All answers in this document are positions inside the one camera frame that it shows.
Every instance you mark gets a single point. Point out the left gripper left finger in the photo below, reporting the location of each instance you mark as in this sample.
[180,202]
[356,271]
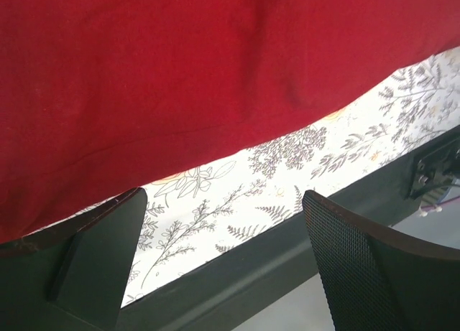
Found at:
[72,275]

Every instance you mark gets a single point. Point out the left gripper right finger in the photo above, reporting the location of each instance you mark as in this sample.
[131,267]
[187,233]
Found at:
[377,278]

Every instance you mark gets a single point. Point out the red t shirt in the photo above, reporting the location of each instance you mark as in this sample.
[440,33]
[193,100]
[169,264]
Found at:
[100,96]

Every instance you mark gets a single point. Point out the floral table mat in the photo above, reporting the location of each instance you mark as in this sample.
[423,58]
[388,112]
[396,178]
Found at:
[197,215]

